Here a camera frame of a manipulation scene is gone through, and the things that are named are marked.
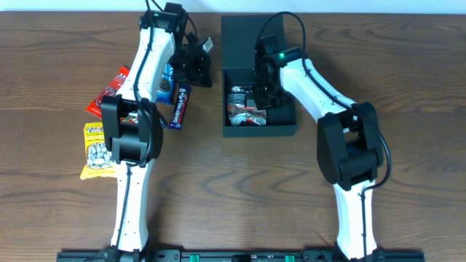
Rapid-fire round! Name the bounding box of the Haribo gummy candy bag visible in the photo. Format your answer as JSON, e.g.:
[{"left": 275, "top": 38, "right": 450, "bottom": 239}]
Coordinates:
[{"left": 227, "top": 86, "right": 266, "bottom": 127}]

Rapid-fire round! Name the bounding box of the black gift box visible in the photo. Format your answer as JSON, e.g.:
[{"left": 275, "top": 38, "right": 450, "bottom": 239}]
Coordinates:
[{"left": 221, "top": 15, "right": 298, "bottom": 138}]

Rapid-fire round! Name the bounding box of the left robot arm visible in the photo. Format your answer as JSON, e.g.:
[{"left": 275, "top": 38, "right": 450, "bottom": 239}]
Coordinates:
[{"left": 100, "top": 2, "right": 213, "bottom": 261}]

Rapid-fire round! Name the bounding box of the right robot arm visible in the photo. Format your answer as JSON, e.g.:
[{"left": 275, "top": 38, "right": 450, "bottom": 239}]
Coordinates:
[{"left": 254, "top": 35, "right": 387, "bottom": 260}]

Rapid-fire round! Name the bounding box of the blue Oreo cookie pack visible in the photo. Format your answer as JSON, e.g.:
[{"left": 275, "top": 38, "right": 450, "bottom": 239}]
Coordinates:
[{"left": 156, "top": 63, "right": 176, "bottom": 105}]

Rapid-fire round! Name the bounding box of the Dairy Milk chocolate bar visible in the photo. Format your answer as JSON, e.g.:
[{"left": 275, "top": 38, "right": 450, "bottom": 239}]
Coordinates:
[{"left": 168, "top": 84, "right": 191, "bottom": 130}]

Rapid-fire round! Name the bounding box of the red green KitKat bar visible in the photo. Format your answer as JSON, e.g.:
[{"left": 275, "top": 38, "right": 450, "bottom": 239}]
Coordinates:
[{"left": 120, "top": 114, "right": 138, "bottom": 123}]

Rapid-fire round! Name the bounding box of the red dried fruit bag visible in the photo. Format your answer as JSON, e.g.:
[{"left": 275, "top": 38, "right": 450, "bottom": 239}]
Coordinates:
[{"left": 86, "top": 65, "right": 130, "bottom": 118}]

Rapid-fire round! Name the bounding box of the yellow sunflower seed bag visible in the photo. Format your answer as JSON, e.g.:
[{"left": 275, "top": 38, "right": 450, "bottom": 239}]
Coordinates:
[{"left": 80, "top": 122, "right": 117, "bottom": 180}]

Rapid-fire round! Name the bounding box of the right black cable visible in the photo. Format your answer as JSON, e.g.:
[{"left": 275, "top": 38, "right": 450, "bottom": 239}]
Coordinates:
[{"left": 254, "top": 10, "right": 393, "bottom": 262}]

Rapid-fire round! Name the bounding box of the black mounting rail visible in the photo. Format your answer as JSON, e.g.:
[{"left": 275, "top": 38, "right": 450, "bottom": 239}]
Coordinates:
[{"left": 56, "top": 248, "right": 426, "bottom": 262}]

